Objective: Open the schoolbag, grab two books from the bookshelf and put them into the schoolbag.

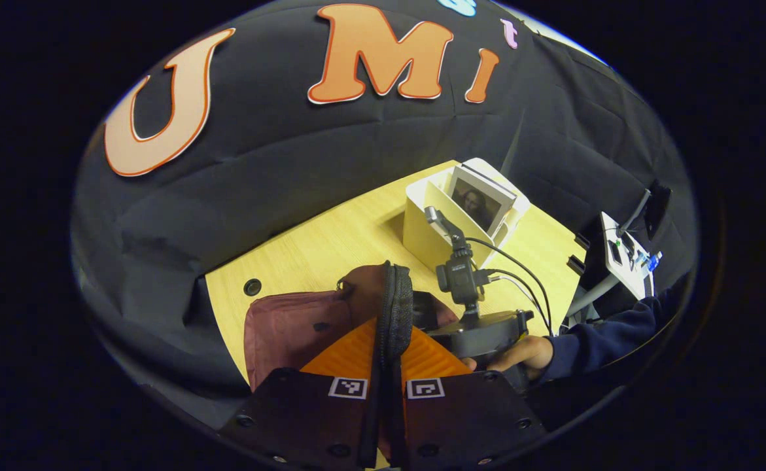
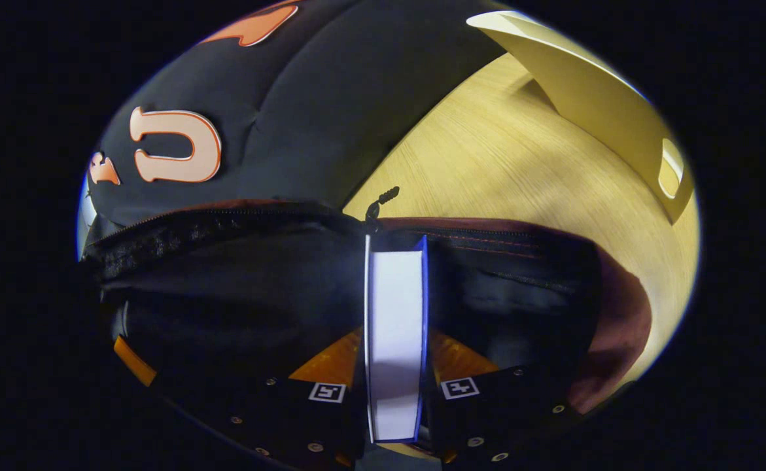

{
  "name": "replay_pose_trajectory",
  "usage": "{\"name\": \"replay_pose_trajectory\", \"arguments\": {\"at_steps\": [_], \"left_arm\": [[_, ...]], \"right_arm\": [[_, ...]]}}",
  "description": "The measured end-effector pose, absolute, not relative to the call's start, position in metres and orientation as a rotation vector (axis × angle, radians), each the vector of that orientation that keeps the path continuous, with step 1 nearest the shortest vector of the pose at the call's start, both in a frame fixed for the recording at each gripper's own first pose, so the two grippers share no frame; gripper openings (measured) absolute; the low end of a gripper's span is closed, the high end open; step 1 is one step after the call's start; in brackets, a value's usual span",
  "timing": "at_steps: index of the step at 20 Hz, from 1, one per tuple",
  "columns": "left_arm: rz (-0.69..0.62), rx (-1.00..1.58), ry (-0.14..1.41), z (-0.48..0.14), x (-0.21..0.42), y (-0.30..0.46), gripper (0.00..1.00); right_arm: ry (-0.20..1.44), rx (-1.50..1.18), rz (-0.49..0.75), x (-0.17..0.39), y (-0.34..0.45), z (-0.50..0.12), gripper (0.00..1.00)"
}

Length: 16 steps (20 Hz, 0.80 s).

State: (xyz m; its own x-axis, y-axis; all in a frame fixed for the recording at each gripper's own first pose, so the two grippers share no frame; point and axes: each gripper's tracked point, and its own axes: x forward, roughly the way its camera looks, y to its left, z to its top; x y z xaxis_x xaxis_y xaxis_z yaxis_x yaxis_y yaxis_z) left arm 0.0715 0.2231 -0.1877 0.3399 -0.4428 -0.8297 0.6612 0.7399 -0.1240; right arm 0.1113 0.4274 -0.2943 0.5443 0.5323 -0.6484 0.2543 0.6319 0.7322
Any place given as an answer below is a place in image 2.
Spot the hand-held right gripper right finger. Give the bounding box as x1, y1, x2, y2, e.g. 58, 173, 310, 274
425, 330, 586, 465

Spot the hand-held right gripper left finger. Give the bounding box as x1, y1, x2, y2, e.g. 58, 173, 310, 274
180, 327, 365, 469

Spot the blue spine book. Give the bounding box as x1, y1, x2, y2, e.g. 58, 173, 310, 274
363, 234, 429, 444

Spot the maroon schoolbag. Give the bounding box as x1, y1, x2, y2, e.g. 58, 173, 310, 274
78, 186, 653, 419

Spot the white plastic bookshelf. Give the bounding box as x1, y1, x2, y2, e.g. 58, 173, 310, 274
466, 10, 694, 225

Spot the black backdrop cloth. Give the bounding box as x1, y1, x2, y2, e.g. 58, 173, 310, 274
78, 0, 508, 226

